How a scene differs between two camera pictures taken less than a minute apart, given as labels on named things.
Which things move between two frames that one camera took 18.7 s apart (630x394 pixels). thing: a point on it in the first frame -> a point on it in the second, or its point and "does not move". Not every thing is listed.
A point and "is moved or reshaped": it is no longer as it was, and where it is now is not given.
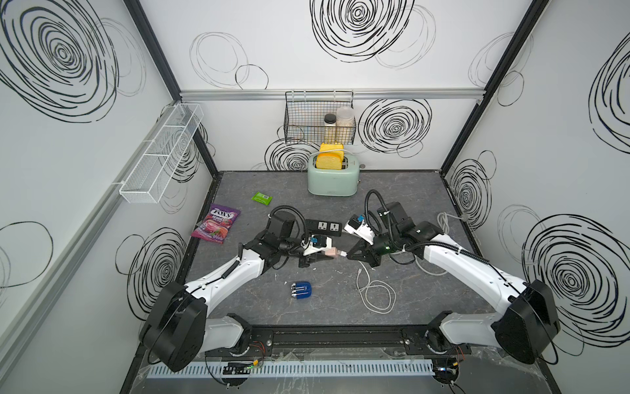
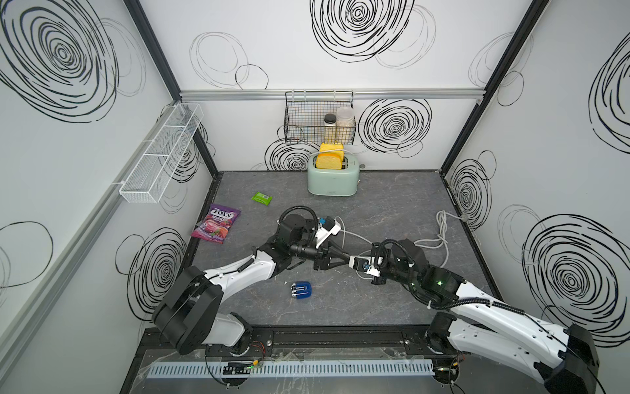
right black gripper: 364,254 -> 385,253
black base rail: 335,341 does not move
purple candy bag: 216,224 does not move
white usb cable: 344,254 is moved or reshaped
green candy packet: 262,198 does not move
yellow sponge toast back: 330,146 does not move
